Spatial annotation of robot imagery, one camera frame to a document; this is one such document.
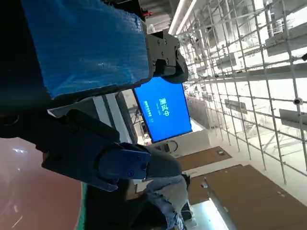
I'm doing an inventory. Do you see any bare left robot hand blue tape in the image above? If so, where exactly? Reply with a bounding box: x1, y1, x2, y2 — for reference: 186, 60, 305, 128
0, 0, 189, 193

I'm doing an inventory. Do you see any pink bowl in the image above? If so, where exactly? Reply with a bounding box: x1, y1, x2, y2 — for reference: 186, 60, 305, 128
0, 138, 83, 230

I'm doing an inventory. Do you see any blue screen monitor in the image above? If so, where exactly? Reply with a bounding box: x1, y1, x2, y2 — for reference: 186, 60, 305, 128
133, 76, 194, 144

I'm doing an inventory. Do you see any green cutting mat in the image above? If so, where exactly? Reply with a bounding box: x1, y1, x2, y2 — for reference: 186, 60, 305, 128
78, 183, 89, 230

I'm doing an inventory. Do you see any person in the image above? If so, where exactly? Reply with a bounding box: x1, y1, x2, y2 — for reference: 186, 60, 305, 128
139, 174, 192, 230

